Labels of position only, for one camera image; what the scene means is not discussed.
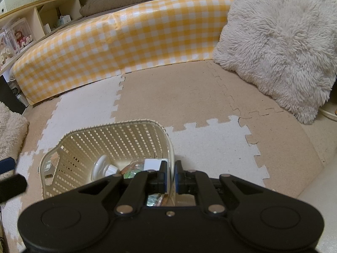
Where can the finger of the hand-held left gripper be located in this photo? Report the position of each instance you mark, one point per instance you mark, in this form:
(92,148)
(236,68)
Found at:
(11,188)
(6,165)

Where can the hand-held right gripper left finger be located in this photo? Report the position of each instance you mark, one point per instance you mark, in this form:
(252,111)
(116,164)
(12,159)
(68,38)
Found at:
(164,177)

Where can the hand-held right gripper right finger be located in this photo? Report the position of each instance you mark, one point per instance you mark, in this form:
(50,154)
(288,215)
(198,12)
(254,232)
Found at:
(177,177)

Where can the small white box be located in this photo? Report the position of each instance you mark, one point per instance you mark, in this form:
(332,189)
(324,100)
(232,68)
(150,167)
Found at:
(153,164)

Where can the clear packet green contents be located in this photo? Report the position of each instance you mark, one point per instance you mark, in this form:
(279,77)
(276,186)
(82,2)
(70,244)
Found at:
(134,174)

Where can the round cork coaster green frog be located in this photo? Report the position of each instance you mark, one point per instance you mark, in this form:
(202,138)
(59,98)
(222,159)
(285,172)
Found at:
(127,170)

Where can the white suction cup hook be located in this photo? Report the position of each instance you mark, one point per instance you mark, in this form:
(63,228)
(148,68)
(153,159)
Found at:
(101,167)

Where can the cream plastic lattice basket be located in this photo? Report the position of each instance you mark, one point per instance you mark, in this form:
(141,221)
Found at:
(105,139)

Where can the beige fluffy cushion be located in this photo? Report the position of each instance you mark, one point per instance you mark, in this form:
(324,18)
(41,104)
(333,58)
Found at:
(10,131)

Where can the black furniture panel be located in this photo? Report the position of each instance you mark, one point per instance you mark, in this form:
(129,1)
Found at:
(9,95)

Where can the clear box with pale doll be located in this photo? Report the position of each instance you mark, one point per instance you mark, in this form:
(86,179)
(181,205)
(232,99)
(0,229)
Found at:
(5,48)

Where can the clear box with red-haired doll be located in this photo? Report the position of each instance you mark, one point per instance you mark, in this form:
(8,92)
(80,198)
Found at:
(23,35)

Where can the yellow checked bed side cover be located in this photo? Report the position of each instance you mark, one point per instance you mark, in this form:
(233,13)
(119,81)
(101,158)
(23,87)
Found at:
(105,39)

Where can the wooden shelf unit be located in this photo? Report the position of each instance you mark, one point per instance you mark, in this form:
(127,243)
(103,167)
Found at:
(36,18)

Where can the light blue shelf ornament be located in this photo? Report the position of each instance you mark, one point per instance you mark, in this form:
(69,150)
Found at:
(64,19)

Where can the white fluffy cushion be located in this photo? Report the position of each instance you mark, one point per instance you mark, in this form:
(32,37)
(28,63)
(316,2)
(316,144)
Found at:
(279,47)

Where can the white storage box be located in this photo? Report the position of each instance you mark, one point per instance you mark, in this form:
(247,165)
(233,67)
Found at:
(18,0)

